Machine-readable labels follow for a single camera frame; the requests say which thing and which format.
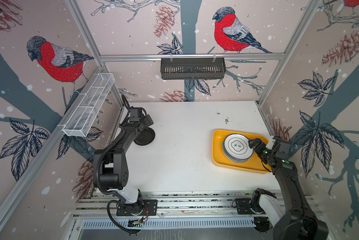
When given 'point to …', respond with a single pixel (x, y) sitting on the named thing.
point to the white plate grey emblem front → (236, 149)
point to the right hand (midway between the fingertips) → (254, 146)
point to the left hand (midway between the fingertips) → (143, 120)
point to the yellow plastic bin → (254, 164)
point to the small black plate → (145, 136)
